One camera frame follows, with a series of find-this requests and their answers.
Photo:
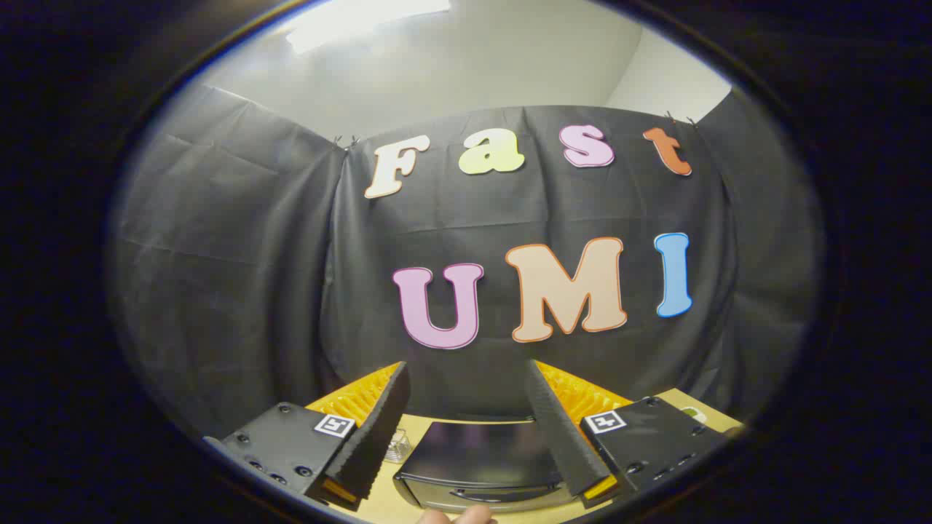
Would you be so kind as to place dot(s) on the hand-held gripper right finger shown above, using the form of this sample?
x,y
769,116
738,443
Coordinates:
x,y
557,437

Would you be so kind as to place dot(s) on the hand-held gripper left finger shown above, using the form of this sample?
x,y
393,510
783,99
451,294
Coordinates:
x,y
378,437

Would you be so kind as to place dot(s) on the black toaster oven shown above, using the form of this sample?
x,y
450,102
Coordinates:
x,y
477,455

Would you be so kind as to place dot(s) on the black backdrop cloth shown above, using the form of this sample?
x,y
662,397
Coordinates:
x,y
218,255

